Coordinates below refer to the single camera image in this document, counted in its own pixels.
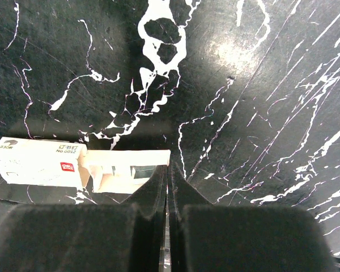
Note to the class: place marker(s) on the staple box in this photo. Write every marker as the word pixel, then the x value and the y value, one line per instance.
pixel 123 172
pixel 43 162

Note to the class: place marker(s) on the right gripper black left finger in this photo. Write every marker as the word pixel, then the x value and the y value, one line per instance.
pixel 128 236

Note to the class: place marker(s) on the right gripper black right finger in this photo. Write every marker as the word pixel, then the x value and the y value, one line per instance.
pixel 207 237

